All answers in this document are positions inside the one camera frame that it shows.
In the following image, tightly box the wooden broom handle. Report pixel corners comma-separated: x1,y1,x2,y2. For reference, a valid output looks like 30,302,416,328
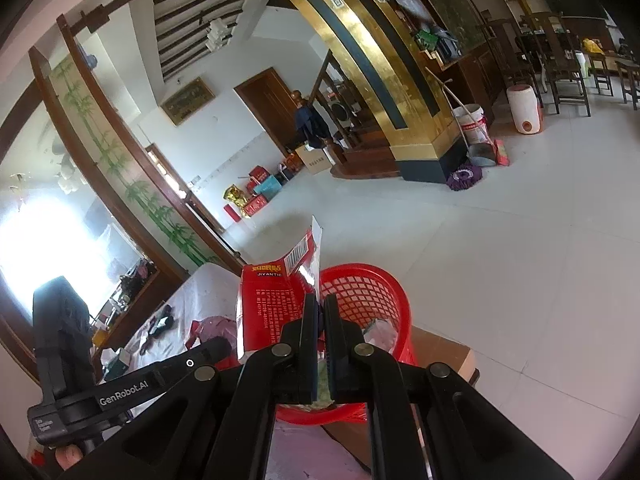
425,67,472,155

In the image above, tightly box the gold pillar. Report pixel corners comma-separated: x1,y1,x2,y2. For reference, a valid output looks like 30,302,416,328
251,0,462,184

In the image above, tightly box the person's left hand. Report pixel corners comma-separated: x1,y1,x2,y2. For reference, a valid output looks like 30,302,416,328
52,445,86,473

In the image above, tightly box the gold foil ornament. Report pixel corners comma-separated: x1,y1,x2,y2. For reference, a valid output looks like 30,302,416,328
222,185,252,219

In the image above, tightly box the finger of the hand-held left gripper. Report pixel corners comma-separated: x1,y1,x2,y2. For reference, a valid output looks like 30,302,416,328
170,336,239,378

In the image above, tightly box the dark wooden chair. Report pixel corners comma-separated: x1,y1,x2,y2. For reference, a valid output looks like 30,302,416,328
534,11,592,117
484,18,544,107

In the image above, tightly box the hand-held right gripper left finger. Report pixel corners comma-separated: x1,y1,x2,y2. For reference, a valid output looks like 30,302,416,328
56,292,321,480

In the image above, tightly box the wooden door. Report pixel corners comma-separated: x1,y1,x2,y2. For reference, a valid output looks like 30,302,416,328
234,67,322,155

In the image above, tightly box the white cylindrical stool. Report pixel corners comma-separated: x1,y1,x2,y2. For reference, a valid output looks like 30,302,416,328
506,83,545,135

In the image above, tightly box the dark small box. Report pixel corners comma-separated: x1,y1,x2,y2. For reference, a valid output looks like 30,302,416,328
101,349,132,382

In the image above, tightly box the black device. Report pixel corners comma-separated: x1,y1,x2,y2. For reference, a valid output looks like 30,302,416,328
148,314,175,338

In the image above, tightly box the grey dustpan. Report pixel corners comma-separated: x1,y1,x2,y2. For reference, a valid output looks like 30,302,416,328
467,142,499,168

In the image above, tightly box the bamboo painted panel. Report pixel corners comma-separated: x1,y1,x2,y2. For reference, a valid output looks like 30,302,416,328
29,14,243,277

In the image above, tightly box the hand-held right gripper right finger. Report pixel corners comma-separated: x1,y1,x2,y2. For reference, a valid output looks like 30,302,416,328
324,294,576,480

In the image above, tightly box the purple bag on floor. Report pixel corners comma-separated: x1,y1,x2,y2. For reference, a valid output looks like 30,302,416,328
446,164,484,192

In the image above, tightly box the dark wooden cabinet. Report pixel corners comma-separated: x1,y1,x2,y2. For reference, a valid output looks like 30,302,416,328
390,0,507,113

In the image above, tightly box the framed wall painting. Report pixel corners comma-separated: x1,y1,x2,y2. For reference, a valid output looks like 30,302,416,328
159,76,216,127

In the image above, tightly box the wooden staircase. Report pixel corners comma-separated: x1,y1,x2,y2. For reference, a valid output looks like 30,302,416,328
309,49,402,179

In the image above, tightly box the white plastic bucket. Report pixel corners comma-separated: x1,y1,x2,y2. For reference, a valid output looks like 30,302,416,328
452,103,494,147

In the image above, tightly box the open cardboard box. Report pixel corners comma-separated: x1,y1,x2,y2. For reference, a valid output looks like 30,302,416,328
294,142,337,177

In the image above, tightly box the red plastic mesh basket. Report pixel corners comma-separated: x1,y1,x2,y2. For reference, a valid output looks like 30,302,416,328
272,263,420,427

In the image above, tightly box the pink crumpled plastic bag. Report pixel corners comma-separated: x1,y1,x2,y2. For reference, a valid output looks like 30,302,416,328
188,315,240,357

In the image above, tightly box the white ceiling lamp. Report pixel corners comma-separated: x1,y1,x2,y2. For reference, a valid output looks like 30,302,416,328
204,17,234,52

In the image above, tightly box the red snack packet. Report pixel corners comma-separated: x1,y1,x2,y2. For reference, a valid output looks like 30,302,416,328
235,215,326,363

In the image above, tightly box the pale crumpled wrapper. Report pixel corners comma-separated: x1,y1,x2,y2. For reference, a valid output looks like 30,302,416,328
362,317,402,352

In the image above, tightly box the table with pale cloth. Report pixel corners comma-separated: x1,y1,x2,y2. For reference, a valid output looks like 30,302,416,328
90,261,373,480

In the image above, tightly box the flat cardboard box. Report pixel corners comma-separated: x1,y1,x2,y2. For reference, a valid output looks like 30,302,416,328
324,327,477,467

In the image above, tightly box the teal gift box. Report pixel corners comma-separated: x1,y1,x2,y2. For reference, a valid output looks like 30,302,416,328
254,175,282,202

